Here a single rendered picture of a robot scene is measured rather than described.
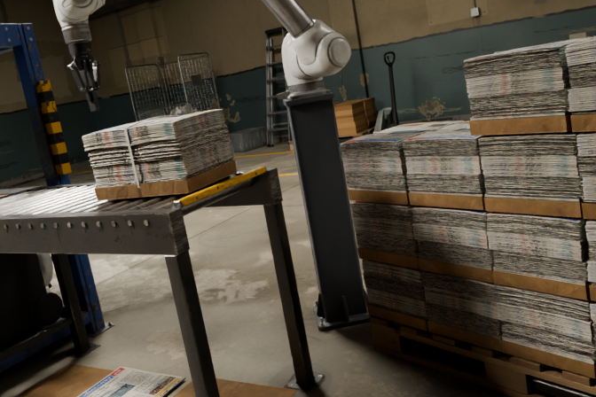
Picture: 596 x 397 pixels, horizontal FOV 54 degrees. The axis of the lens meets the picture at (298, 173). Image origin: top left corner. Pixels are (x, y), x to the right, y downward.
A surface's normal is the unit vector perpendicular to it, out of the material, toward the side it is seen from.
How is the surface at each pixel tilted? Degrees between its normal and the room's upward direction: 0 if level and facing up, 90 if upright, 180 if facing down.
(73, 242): 90
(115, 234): 90
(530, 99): 90
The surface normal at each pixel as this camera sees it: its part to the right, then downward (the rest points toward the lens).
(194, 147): 0.89, -0.08
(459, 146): -0.76, 0.24
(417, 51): -0.49, 0.23
